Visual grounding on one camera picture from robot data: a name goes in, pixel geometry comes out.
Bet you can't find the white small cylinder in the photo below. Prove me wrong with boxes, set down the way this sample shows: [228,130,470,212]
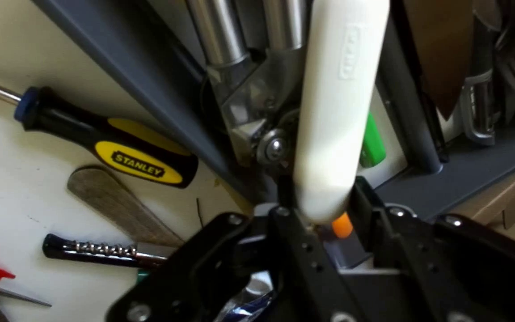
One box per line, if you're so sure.
[291,0,391,227]

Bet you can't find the grey utensil holder tray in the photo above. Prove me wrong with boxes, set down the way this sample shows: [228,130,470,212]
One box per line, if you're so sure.
[32,0,515,223]

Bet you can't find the metal handled shears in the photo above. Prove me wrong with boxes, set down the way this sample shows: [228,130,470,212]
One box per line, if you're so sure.
[184,0,307,180]

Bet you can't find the green handled tool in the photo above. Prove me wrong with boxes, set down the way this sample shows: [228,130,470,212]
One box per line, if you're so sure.
[361,112,388,168]

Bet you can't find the wooden drawer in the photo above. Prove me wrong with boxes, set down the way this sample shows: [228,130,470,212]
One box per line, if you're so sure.
[0,0,515,322]

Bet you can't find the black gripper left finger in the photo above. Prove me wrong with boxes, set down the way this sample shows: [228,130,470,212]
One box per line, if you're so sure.
[268,204,355,322]

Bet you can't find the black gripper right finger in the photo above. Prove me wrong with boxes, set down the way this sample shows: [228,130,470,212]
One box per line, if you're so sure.
[348,175,445,322]

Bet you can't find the yellow black Stanley screwdriver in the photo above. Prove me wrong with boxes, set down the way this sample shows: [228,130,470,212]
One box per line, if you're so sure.
[0,73,200,189]

